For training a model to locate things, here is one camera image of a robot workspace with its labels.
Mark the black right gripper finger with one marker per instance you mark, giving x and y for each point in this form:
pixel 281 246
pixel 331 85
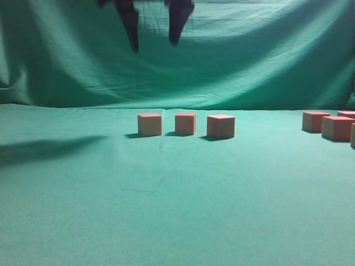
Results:
pixel 179 13

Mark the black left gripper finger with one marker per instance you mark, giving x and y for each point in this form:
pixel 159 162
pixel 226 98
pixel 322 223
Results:
pixel 129 17

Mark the pink cube placed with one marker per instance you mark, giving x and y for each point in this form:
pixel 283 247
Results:
pixel 221 126
pixel 185 123
pixel 150 124

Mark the pink cube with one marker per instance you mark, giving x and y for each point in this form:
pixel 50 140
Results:
pixel 352 140
pixel 350 114
pixel 337 128
pixel 312 121

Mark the green cloth backdrop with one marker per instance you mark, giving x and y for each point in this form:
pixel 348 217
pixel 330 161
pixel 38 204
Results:
pixel 80 186

